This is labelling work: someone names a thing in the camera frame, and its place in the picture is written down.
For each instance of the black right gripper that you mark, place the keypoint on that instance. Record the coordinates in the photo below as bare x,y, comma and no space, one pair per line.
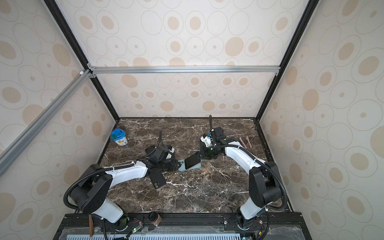
203,151

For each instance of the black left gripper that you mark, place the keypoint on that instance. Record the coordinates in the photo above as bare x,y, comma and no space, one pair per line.
174,165

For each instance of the white-edged smartphone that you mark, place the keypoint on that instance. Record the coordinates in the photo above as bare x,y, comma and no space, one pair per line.
194,159

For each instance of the light blue phone case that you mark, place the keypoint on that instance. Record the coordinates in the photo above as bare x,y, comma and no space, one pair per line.
185,166

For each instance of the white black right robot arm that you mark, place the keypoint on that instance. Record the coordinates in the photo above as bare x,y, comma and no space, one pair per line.
266,189

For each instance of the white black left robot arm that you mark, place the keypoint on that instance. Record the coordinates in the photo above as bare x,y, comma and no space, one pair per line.
89,193

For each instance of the black phone case lower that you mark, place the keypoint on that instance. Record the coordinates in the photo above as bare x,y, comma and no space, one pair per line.
157,178

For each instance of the blue white yogurt cup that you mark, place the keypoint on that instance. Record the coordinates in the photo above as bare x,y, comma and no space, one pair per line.
119,137

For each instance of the black cylinder on base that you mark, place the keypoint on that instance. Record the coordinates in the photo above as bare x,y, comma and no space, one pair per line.
155,218

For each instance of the brown wooden stick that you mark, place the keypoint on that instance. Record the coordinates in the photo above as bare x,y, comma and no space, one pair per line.
91,226

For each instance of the silver aluminium crossbar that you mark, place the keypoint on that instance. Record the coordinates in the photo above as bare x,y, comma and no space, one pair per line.
185,70

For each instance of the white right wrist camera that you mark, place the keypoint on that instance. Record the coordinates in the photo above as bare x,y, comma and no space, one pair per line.
207,141

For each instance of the black frame post right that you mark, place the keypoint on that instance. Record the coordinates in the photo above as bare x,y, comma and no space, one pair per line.
304,21

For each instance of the black frame post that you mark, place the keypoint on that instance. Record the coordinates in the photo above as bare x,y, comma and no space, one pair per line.
59,18
304,21

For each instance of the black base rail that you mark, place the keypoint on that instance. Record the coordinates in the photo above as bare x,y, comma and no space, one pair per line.
178,226

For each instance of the silver aluminium side rail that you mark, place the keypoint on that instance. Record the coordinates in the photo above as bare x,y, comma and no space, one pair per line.
25,138

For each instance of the black frame post left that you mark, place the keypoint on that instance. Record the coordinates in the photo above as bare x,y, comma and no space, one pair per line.
59,18

